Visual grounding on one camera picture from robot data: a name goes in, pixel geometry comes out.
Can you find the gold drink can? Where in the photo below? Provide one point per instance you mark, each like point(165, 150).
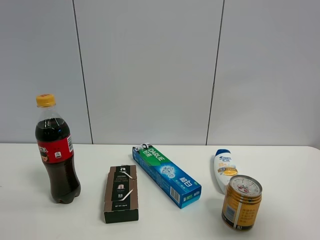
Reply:
point(241, 202)

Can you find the blue green toothpaste box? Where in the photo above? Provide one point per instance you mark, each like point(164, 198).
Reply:
point(177, 184)

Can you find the white shampoo bottle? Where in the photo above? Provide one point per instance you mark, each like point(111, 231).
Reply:
point(224, 168)

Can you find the cola bottle yellow cap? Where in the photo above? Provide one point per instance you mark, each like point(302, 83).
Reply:
point(56, 150)

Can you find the brown black capsule box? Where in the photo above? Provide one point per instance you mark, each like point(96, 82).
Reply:
point(121, 195)

